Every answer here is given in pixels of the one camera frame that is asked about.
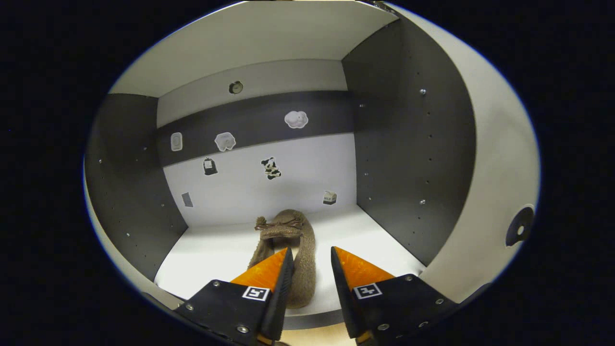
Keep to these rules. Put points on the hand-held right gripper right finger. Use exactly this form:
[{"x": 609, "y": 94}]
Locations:
[{"x": 342, "y": 298}]

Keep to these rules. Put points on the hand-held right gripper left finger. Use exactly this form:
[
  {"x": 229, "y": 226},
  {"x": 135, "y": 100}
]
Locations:
[{"x": 281, "y": 298}]

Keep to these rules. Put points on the brown fuzzy shoe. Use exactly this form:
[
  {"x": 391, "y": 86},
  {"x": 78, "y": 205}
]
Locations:
[{"x": 307, "y": 269}]

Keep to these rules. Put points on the white shoe cabinet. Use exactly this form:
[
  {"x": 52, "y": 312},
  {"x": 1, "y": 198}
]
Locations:
[{"x": 216, "y": 259}]

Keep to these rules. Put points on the white cabinet door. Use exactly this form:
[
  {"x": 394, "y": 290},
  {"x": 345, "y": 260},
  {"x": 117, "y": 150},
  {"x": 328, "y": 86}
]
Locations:
[
  {"x": 499, "y": 144},
  {"x": 163, "y": 294}
]

